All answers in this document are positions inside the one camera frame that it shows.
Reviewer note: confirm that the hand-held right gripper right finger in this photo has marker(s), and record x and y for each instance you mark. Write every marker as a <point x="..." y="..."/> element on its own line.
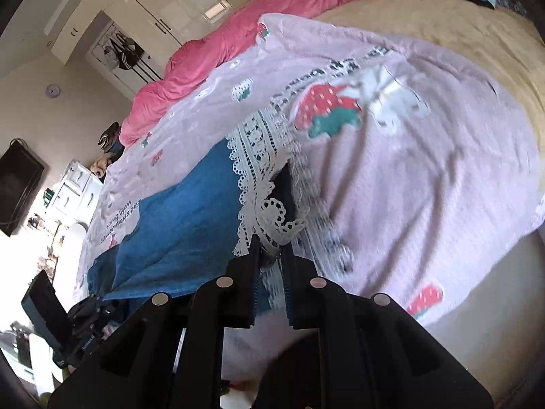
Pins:
<point x="296" y="298"/>

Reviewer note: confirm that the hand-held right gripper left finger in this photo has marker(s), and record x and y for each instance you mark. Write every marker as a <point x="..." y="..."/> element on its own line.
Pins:
<point x="249" y="294"/>

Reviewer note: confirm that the blue denim pants lace trim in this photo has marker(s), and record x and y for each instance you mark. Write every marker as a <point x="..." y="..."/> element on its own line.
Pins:
<point x="191" y="213"/>

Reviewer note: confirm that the white dresser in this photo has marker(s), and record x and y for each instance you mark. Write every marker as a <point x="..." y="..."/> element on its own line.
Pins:
<point x="72" y="196"/>

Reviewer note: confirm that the black television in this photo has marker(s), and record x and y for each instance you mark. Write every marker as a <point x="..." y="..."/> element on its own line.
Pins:
<point x="17" y="183"/>

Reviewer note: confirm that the pink strawberry printed blanket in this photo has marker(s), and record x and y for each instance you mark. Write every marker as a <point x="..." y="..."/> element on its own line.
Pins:
<point x="404" y="179"/>

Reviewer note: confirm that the pile of dark clothes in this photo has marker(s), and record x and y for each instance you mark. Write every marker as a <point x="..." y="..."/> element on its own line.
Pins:
<point x="106" y="149"/>

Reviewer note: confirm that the pink duvet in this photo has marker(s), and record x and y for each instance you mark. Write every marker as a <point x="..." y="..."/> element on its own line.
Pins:
<point x="204" y="64"/>

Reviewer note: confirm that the hanging dark clothes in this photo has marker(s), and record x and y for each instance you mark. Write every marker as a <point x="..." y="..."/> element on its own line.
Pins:
<point x="125" y="53"/>

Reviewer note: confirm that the white wardrobe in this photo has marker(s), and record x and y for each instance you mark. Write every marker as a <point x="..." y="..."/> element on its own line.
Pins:
<point x="170" y="4"/>

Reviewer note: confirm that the purple wall clock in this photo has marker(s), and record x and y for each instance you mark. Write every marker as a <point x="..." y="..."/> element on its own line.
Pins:
<point x="53" y="90"/>

